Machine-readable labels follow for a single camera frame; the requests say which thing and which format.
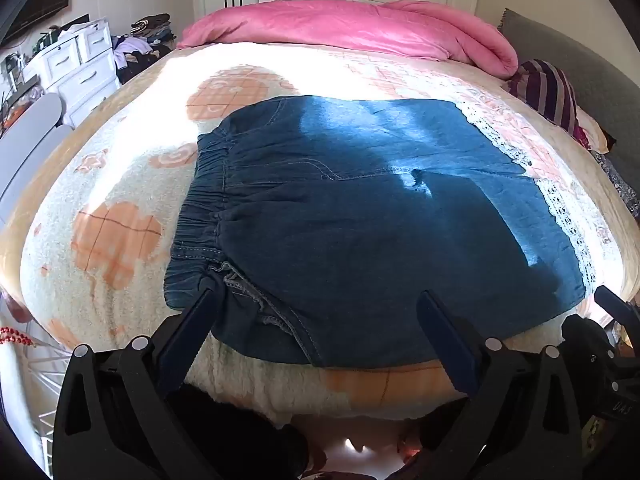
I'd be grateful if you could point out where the pile of dark clothes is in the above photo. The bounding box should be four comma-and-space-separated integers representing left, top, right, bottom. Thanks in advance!
112, 12, 177, 84

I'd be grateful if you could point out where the white wire rack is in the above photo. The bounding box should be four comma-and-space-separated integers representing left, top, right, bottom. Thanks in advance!
0, 344, 77, 473

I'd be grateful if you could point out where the tan bed sheet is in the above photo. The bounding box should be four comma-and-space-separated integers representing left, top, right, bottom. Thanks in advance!
0, 42, 640, 306

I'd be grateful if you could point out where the red bead string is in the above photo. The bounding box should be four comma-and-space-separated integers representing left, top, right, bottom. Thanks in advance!
0, 326, 40, 347

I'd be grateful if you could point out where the cream pillow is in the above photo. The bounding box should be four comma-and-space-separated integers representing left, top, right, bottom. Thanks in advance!
574, 109, 610, 155

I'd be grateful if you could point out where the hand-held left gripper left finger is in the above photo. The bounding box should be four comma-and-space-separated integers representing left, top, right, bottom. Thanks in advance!
52, 280, 227, 480

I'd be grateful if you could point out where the navy patterned cloth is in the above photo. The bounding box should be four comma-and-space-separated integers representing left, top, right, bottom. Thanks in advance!
594, 151, 640, 223

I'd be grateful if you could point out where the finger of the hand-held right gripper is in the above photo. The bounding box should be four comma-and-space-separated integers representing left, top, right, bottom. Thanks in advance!
594, 285, 635, 326

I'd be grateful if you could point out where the grey padded headboard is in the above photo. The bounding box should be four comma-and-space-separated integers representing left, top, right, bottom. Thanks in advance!
500, 7, 640, 173

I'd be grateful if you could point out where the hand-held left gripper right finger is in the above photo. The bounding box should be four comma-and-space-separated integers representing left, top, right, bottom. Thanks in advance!
416, 290, 583, 480

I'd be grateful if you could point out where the white drawer cabinet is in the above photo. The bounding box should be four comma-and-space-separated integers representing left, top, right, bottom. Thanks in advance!
22, 19, 122, 129

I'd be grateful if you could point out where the blue denim pants lace trim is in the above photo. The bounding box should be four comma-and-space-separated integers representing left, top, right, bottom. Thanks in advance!
164, 95, 599, 371

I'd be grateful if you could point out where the pink duvet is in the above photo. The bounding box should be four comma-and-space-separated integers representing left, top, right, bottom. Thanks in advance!
177, 0, 519, 79

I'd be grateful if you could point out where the white orange printed fleece blanket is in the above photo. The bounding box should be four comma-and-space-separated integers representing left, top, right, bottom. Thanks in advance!
20, 47, 631, 422

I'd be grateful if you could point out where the purple striped cloth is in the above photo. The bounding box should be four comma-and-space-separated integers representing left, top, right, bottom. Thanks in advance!
502, 59, 582, 135

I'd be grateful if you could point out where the grey board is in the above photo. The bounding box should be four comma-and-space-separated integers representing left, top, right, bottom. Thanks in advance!
0, 92, 76, 227

